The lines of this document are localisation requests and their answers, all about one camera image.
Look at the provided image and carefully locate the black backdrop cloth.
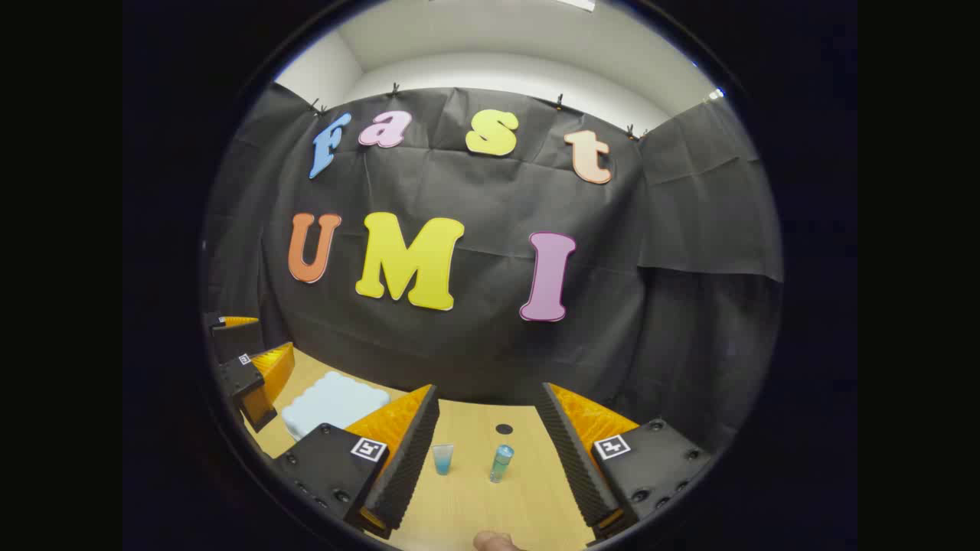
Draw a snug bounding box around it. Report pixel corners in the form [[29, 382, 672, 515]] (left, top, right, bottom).
[[203, 80, 783, 452]]

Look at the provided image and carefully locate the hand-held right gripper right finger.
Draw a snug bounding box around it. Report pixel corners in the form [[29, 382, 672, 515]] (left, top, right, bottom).
[[534, 383, 713, 548]]

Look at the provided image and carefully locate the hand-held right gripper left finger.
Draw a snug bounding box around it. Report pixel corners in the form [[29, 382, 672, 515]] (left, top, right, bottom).
[[274, 384, 441, 540]]

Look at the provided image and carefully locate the light blue suitcase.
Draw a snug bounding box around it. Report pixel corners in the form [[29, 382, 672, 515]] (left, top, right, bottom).
[[281, 371, 391, 442]]

